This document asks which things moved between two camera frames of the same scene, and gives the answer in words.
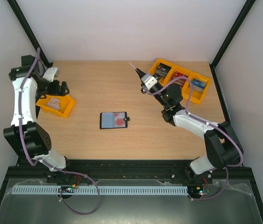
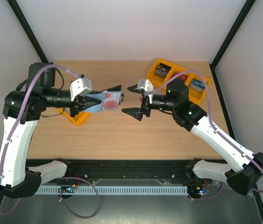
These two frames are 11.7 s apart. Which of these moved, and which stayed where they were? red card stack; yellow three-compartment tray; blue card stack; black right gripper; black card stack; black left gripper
Moved: black left gripper; black right gripper
Stayed: yellow three-compartment tray; blue card stack; red card stack; black card stack
